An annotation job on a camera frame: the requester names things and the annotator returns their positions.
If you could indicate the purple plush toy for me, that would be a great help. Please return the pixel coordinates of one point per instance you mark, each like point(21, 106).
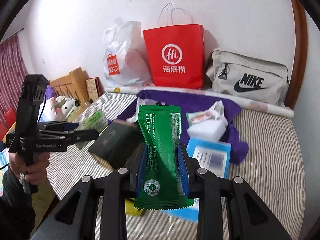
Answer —
point(50, 92)

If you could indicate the green tissue pack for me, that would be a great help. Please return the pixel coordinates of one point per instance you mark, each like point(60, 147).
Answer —
point(95, 121)

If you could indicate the blue tissue pack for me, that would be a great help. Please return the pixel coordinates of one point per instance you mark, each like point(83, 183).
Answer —
point(214, 156)

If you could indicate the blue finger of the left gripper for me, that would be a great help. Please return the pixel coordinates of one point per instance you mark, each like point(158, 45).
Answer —
point(63, 125)
point(71, 137)

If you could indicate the white Miniso plastic bag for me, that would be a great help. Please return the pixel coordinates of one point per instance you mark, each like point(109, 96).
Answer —
point(123, 63)

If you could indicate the beige Nike bag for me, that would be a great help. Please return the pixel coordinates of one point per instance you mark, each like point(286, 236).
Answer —
point(248, 77)

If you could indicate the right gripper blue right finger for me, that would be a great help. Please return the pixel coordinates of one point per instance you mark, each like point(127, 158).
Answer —
point(187, 167)

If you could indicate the rolled paper poster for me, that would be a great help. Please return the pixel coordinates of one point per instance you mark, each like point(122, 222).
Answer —
point(242, 102)

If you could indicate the red striped curtain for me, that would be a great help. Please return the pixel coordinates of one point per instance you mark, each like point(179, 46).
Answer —
point(13, 72)

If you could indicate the dark tin box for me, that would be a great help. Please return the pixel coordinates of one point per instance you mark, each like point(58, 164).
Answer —
point(117, 143)

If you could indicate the red chair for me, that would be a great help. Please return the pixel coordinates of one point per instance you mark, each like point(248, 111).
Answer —
point(10, 119)

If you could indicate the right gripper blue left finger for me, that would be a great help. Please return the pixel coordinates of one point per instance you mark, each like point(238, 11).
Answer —
point(136, 164)

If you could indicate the green wet wipe packet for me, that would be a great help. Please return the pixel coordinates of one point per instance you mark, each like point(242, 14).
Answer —
point(161, 187)

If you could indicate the person left hand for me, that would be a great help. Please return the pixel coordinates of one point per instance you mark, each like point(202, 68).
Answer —
point(36, 173)

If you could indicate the purple towel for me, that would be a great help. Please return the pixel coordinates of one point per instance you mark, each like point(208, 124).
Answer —
point(190, 103)

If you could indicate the brown wooden door frame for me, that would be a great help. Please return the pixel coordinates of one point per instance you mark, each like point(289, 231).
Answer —
point(301, 52)

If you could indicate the yellow Adidas pouch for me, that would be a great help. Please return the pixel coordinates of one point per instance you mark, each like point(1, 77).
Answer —
point(130, 208)

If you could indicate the red Haidilao paper bag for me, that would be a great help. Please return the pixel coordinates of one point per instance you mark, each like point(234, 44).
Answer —
point(176, 55)

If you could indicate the brown decorated box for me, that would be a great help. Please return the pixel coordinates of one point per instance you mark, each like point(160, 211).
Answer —
point(94, 88)

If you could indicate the white sponge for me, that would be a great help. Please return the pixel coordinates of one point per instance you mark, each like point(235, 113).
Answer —
point(209, 125)

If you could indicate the white plush toy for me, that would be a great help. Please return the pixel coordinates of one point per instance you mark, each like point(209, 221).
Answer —
point(64, 107)

